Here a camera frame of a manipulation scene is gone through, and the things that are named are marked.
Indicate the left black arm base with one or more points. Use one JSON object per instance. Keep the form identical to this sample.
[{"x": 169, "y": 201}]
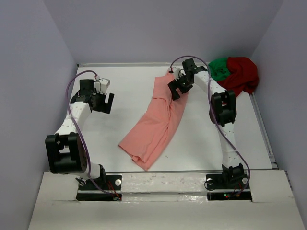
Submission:
[{"x": 110, "y": 190}]

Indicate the aluminium back rail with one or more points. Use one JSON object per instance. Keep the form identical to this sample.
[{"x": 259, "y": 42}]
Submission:
[{"x": 140, "y": 64}]

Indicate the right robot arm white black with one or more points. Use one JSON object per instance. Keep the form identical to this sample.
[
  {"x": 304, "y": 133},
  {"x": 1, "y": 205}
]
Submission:
[{"x": 222, "y": 112}]

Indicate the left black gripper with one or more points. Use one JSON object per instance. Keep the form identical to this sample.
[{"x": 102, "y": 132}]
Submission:
[{"x": 104, "y": 107}]

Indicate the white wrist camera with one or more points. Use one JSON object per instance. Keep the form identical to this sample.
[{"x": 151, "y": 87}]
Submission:
[
  {"x": 101, "y": 85},
  {"x": 175, "y": 71}
]

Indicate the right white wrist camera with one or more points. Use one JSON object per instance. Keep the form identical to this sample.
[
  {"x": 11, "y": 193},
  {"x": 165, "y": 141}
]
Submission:
[{"x": 175, "y": 71}]

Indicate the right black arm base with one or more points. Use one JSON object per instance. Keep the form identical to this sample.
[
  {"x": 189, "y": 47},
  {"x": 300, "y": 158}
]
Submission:
[{"x": 219, "y": 190}]

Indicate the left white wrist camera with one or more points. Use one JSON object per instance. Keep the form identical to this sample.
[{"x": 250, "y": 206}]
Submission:
[{"x": 101, "y": 85}]

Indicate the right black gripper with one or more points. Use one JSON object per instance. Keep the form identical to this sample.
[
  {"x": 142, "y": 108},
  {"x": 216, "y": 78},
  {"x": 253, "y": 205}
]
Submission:
[{"x": 173, "y": 85}]

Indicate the pink t shirt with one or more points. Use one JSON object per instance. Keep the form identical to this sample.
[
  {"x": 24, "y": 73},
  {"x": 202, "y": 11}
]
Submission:
[{"x": 152, "y": 133}]

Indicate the aluminium front rail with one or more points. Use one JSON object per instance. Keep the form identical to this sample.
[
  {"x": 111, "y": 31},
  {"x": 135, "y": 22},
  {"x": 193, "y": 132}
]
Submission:
[{"x": 180, "y": 171}]

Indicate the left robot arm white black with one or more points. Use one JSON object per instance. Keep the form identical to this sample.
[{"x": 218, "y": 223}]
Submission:
[{"x": 66, "y": 151}]

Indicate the green t shirt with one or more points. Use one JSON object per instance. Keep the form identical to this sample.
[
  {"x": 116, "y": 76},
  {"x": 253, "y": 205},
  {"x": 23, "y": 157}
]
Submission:
[{"x": 219, "y": 69}]

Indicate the red t shirt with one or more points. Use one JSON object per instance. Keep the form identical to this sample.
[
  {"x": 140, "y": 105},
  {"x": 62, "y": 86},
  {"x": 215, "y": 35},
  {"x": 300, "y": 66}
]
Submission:
[{"x": 243, "y": 76}]

